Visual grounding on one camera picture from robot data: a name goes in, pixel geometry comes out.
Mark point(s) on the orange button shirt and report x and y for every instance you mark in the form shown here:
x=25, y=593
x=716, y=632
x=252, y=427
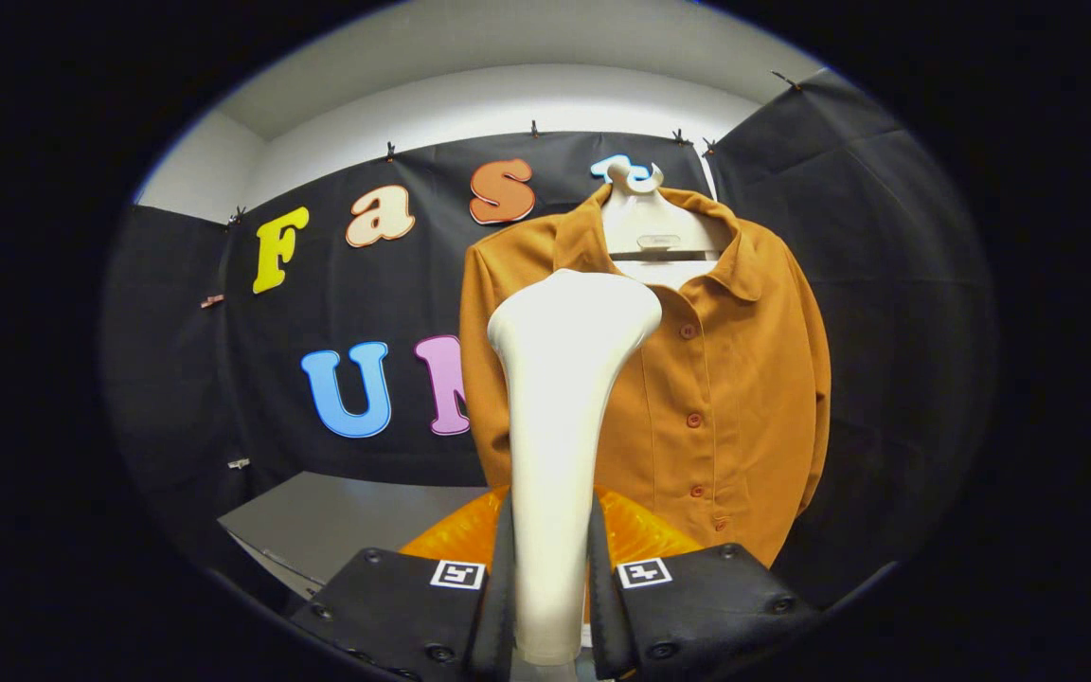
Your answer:
x=744, y=398

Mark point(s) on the white garment steamer head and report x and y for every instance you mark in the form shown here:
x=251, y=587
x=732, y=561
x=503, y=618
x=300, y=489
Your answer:
x=560, y=407

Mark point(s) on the grey cabinet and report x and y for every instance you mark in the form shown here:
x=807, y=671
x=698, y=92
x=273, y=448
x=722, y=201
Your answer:
x=347, y=516

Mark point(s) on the white clothes hanger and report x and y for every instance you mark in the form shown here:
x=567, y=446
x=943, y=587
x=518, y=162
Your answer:
x=650, y=223

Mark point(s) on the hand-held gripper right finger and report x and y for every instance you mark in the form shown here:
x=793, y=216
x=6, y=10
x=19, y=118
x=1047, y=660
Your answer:
x=602, y=606

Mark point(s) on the black backdrop cloth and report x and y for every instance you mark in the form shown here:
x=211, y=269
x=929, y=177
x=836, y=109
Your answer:
x=886, y=284

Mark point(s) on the row of black clips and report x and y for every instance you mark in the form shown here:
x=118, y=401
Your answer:
x=535, y=129

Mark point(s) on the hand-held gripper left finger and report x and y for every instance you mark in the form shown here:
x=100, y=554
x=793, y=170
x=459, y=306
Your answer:
x=498, y=606

